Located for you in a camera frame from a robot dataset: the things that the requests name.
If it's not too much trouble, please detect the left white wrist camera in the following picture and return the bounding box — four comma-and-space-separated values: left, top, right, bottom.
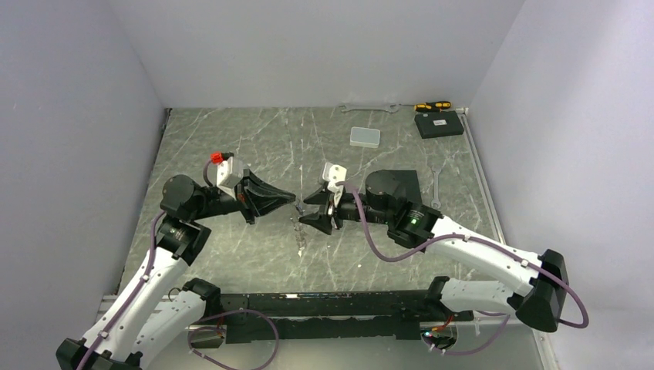
210, 152, 249, 199

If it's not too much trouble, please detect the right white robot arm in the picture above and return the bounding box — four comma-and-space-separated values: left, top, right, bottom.
299, 165, 570, 332

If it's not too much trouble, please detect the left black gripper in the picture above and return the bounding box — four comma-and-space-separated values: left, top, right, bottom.
190, 168, 295, 224

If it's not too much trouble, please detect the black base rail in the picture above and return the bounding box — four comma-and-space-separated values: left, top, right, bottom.
170, 277, 474, 344

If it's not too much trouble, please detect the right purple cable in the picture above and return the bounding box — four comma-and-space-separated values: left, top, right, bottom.
334, 181, 590, 357

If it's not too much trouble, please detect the white plastic box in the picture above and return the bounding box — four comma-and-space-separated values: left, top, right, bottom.
349, 126, 381, 148

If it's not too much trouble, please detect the silver open-end wrench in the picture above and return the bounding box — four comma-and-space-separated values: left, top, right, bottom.
339, 103, 399, 114

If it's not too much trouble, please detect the purple cable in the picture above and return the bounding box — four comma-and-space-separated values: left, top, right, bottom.
334, 181, 590, 357
76, 160, 279, 370

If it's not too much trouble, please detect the metal keyring disc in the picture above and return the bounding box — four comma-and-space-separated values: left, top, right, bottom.
290, 202, 307, 256

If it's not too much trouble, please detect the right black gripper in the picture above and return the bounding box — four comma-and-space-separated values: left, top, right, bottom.
298, 187, 392, 234

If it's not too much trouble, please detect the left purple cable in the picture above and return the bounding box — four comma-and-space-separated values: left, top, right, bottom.
76, 160, 279, 370

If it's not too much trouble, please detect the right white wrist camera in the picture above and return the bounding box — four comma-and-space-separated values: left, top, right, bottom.
321, 162, 347, 193

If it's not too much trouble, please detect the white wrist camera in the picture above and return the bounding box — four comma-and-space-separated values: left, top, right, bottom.
210, 152, 249, 199
321, 162, 347, 193

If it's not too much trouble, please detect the yellow black screwdriver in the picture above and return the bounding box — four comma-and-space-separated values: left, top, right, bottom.
413, 101, 452, 113

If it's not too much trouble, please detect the black rectangular box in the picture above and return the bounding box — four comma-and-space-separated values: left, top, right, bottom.
414, 111, 464, 139

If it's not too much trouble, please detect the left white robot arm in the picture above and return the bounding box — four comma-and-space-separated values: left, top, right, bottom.
56, 170, 295, 369

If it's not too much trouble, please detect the black flat phone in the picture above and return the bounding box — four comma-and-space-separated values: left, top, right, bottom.
390, 170, 423, 204

